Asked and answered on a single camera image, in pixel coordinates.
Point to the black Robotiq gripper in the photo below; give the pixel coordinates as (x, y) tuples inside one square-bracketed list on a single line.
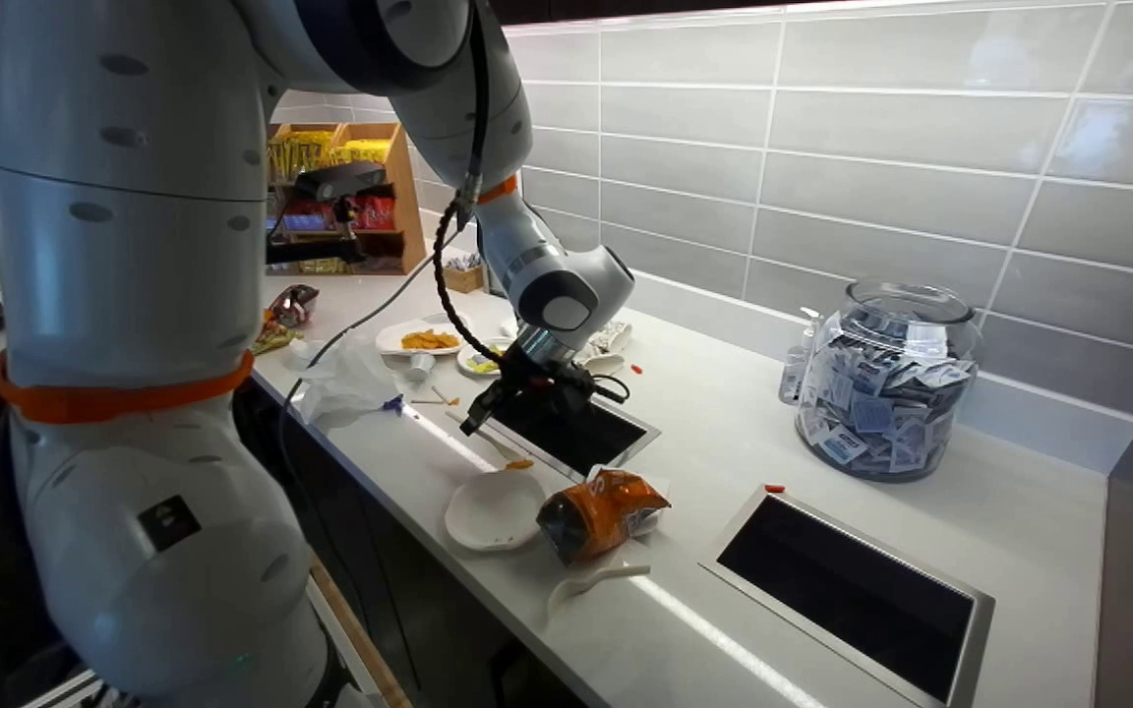
[(543, 377)]

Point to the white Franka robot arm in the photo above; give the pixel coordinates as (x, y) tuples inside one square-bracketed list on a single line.
[(137, 238)]

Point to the white plate with orange snacks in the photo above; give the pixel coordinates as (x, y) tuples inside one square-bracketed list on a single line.
[(417, 338)]

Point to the thin wooden sticks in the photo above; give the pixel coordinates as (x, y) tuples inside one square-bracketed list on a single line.
[(436, 397)]

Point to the small plate with yellow food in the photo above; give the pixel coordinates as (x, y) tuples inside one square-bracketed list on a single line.
[(478, 359)]

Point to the empty white paper plate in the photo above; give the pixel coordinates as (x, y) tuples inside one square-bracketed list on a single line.
[(492, 514)]

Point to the small brown box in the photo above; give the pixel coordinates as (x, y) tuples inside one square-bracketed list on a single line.
[(462, 278)]

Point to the clear plastic bag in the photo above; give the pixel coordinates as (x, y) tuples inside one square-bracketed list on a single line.
[(344, 377)]

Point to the orange snack bag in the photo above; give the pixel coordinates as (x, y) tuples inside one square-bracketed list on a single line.
[(598, 515)]

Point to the dark base cabinet front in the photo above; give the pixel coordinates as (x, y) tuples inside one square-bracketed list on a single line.
[(436, 590)]

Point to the white plastic utensil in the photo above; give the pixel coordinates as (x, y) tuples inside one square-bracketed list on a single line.
[(610, 577)]

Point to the colourful snack wrapper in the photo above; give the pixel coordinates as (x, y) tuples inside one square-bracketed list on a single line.
[(292, 311)]

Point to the wooden condiment rack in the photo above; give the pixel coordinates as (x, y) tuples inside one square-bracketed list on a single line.
[(403, 197)]

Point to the wooden robot cart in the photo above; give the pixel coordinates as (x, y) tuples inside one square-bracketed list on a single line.
[(344, 624)]

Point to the glass jar of packets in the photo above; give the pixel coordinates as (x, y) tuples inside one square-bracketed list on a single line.
[(887, 395)]

